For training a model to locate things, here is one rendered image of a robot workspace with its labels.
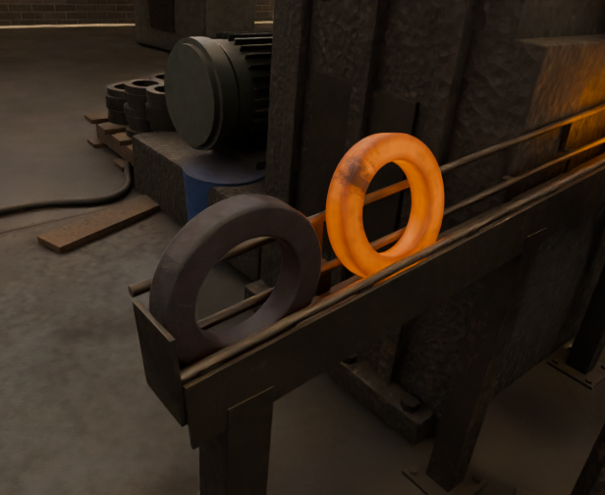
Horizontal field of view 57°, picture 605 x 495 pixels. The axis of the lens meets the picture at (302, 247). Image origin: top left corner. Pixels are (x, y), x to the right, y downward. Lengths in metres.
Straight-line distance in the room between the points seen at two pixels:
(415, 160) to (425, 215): 0.08
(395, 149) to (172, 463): 0.85
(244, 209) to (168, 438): 0.89
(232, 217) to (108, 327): 1.18
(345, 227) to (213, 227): 0.20
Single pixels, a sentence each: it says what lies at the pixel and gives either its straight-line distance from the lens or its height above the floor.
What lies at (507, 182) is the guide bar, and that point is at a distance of 0.96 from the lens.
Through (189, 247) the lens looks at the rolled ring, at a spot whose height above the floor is 0.74.
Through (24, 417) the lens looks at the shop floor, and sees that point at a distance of 1.44.
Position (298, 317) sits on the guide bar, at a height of 0.64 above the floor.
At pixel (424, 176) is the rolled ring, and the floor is 0.73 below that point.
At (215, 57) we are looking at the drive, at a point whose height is 0.64.
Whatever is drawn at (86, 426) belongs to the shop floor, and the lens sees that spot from 1.38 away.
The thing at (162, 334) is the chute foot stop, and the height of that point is 0.67.
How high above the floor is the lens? 0.98
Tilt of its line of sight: 29 degrees down
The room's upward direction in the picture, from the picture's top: 5 degrees clockwise
